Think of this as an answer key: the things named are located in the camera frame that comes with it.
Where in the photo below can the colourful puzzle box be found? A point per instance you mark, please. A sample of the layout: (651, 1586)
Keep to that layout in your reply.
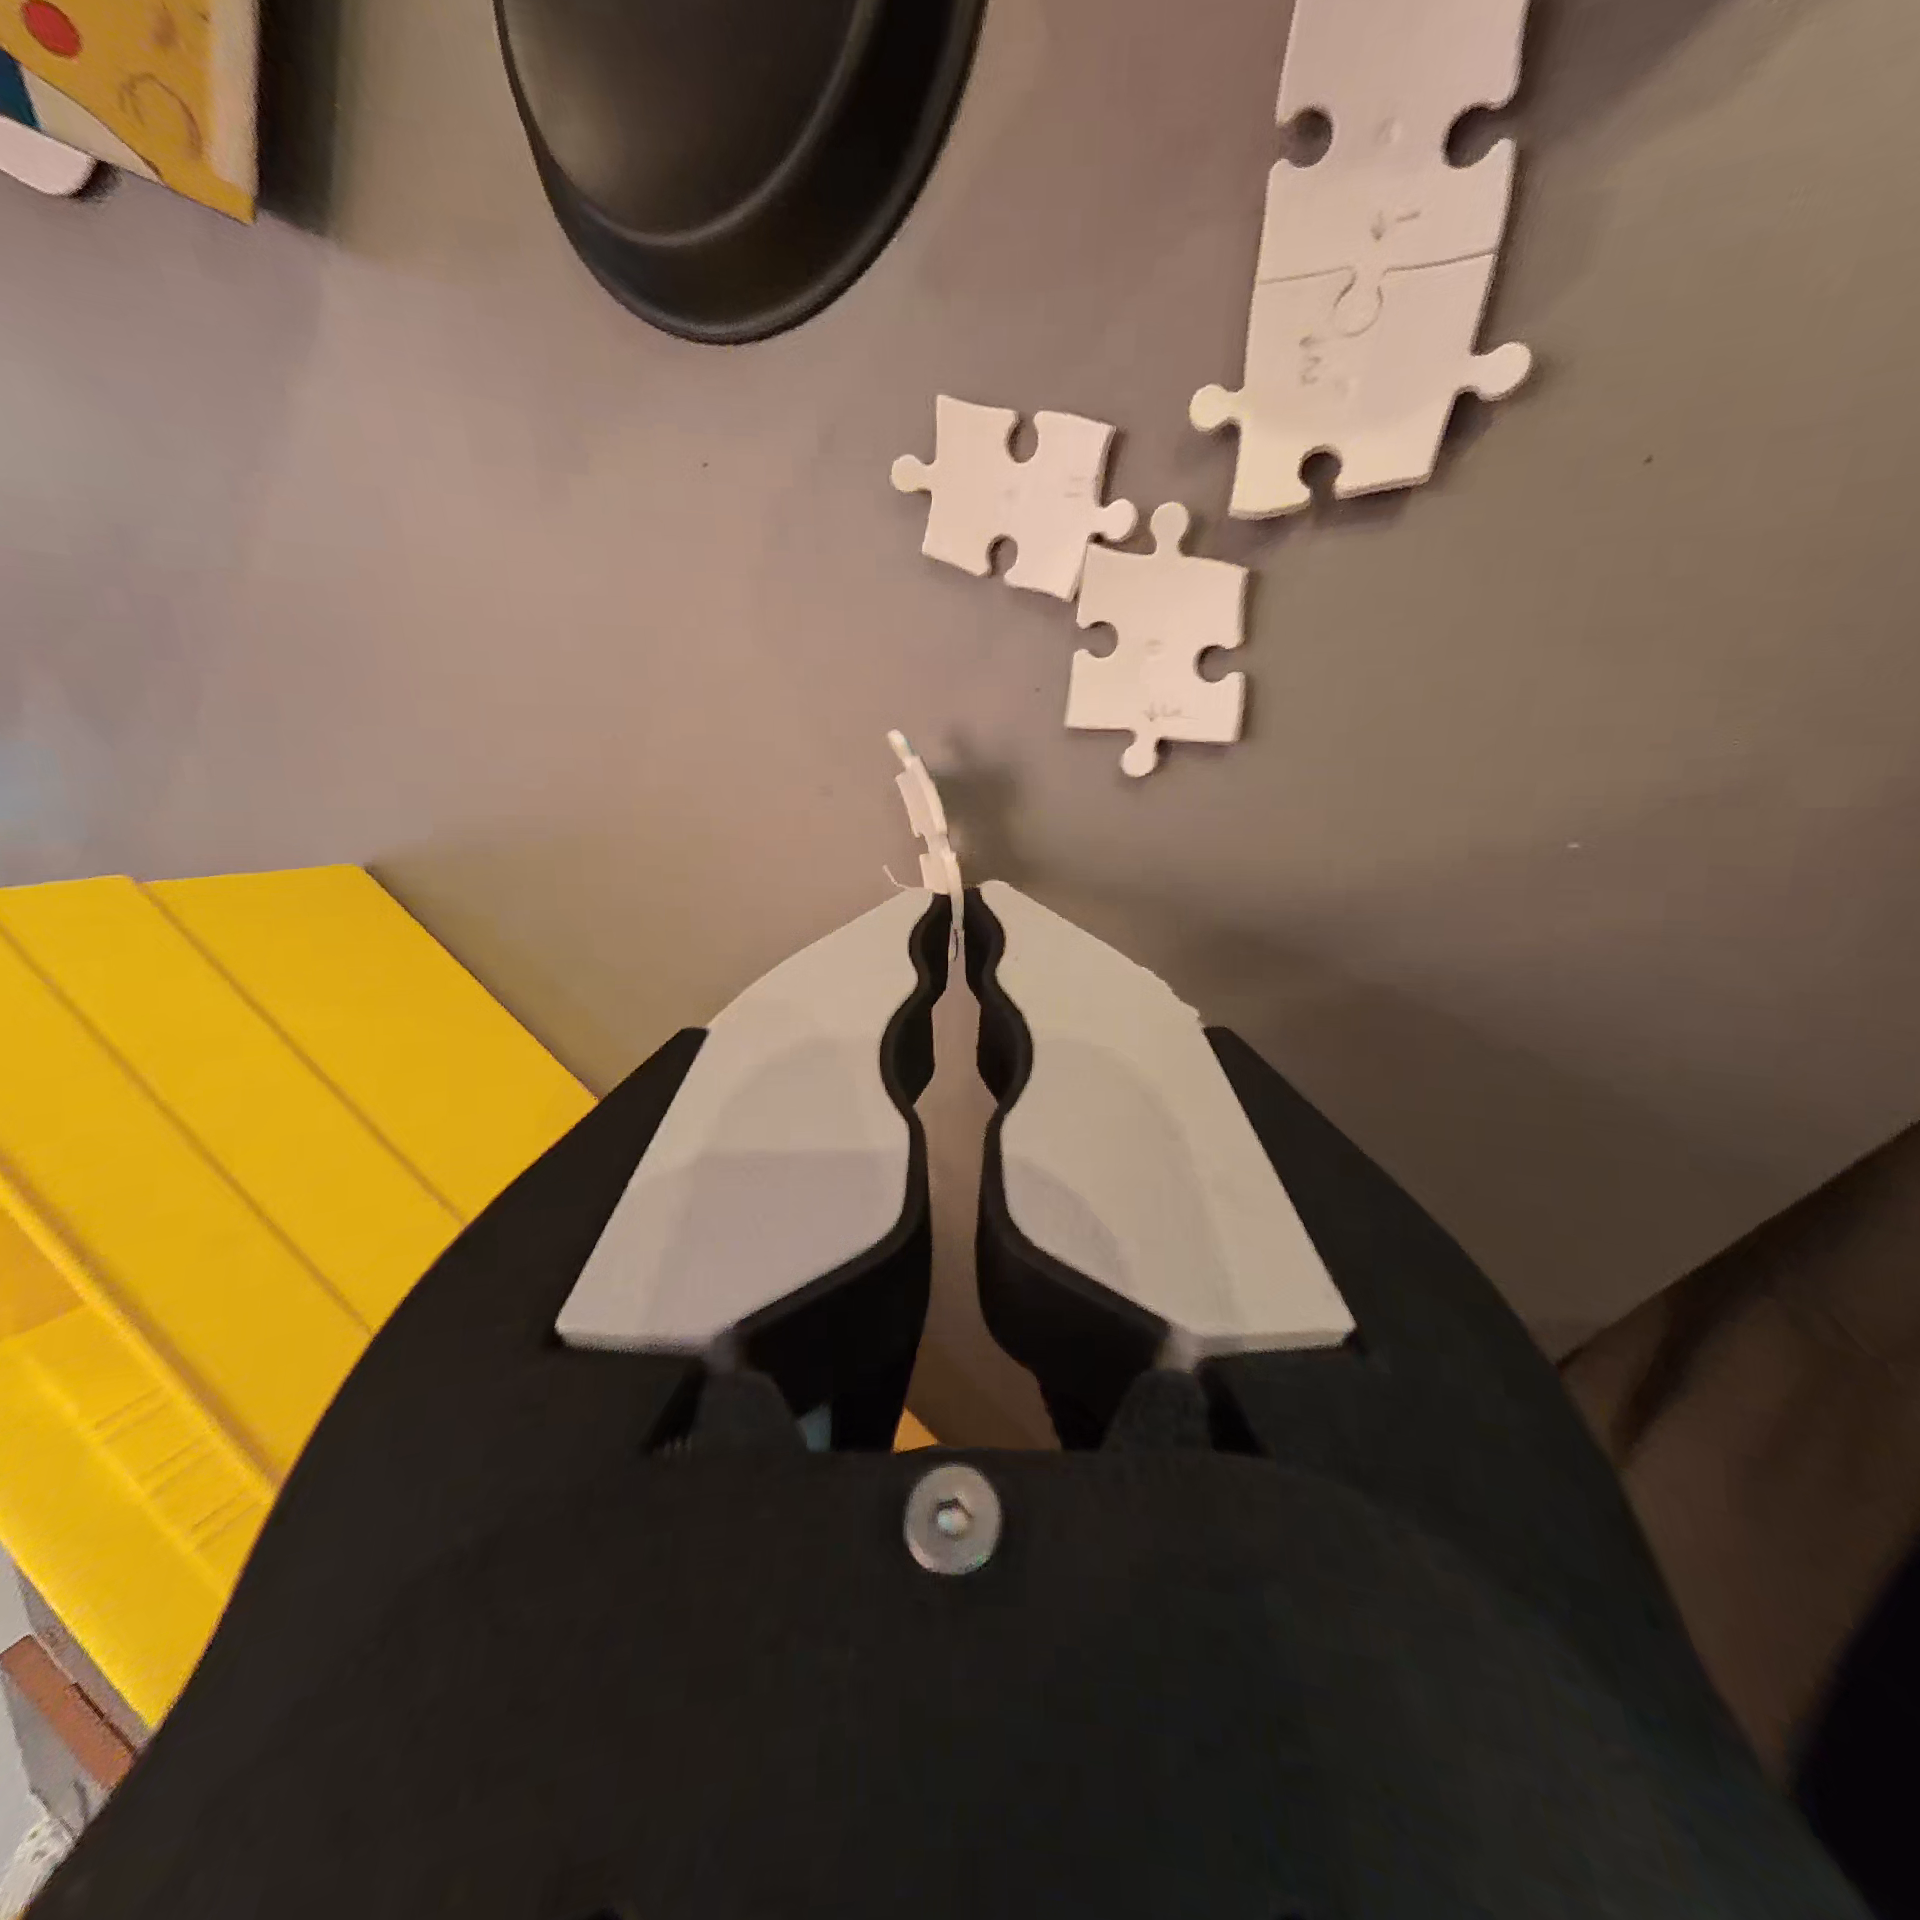
(136, 91)

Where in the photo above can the person's beige trousers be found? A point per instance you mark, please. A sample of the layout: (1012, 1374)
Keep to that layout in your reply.
(1756, 1426)

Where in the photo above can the yellow plastic bin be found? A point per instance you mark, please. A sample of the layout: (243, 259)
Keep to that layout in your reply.
(225, 1125)

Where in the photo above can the black round puzzle stand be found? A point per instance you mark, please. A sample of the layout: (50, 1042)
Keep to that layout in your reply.
(720, 149)

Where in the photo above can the joined white puzzle pieces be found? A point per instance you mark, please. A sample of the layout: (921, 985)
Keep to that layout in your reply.
(1004, 503)
(1380, 301)

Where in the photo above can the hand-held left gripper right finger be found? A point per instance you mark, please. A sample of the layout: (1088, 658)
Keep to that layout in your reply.
(1170, 1185)

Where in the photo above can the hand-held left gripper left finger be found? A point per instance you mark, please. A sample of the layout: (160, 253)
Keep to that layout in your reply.
(751, 1185)

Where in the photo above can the single white puzzle piece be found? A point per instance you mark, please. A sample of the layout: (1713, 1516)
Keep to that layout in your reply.
(921, 810)
(1162, 645)

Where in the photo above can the person's black jacket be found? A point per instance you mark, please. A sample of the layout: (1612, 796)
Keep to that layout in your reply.
(1868, 1724)

